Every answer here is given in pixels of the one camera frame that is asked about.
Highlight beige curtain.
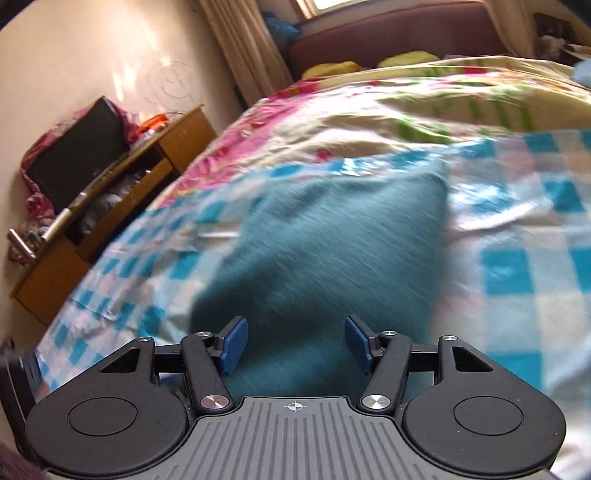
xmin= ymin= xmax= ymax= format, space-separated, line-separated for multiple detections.
xmin=483 ymin=0 xmax=535 ymax=58
xmin=199 ymin=0 xmax=294 ymax=106

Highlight beige curtain left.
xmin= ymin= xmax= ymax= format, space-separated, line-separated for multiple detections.
xmin=199 ymin=0 xmax=294 ymax=106

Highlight blue checkered plastic sheet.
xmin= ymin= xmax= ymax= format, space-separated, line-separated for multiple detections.
xmin=37 ymin=130 xmax=590 ymax=479

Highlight window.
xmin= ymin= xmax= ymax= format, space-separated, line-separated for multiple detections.
xmin=289 ymin=0 xmax=386 ymax=20

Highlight blue plastic bag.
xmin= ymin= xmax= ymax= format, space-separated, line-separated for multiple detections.
xmin=262 ymin=11 xmax=301 ymax=56

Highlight beige curtain right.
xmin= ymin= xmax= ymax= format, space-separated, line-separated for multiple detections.
xmin=483 ymin=0 xmax=535 ymax=58

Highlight wooden side cabinet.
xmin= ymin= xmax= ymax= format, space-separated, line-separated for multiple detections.
xmin=7 ymin=107 xmax=216 ymax=326

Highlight blue grey pillow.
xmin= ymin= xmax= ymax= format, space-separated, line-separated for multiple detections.
xmin=571 ymin=59 xmax=591 ymax=89

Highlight floral colourful quilt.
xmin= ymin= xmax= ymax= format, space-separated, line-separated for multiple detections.
xmin=151 ymin=56 xmax=590 ymax=208

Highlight yellow green cushion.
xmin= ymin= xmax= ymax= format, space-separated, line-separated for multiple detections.
xmin=377 ymin=50 xmax=440 ymax=68

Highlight teal fuzzy sweater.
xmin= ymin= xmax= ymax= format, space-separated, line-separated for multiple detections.
xmin=191 ymin=160 xmax=448 ymax=398

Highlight black speaker box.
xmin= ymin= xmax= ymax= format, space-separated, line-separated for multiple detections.
xmin=25 ymin=97 xmax=130 ymax=214

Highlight dark bag on nightstand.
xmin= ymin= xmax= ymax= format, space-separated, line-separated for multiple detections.
xmin=534 ymin=12 xmax=576 ymax=58

